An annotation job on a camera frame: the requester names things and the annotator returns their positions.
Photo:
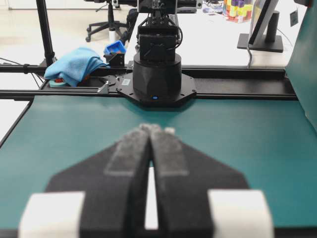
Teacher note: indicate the blue plastic bin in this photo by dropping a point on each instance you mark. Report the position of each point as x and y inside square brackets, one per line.
[116, 47]

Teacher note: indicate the black monitor on stand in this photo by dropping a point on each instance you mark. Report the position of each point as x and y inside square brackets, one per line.
[263, 28]

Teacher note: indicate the black office chair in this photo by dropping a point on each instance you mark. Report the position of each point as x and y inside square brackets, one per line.
[112, 25]

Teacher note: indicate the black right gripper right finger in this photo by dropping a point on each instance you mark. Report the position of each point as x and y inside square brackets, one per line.
[201, 197]

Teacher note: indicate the colourful block box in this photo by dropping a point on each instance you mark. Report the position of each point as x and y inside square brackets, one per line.
[237, 11]

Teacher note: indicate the black aluminium rail frame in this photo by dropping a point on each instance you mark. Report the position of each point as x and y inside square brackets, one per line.
[210, 83]

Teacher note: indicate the black tripod pole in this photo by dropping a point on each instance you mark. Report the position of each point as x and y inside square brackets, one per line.
[45, 31]

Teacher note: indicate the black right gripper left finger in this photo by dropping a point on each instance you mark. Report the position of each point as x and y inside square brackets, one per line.
[95, 198]

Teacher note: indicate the blue cloth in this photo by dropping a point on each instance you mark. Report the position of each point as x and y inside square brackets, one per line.
[74, 66]

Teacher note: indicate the teal tape roll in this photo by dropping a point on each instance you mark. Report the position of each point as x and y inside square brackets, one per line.
[58, 82]

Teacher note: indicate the green side panel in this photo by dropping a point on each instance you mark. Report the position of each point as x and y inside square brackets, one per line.
[302, 67]

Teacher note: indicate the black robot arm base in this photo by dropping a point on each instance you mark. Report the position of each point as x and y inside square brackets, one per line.
[157, 78]

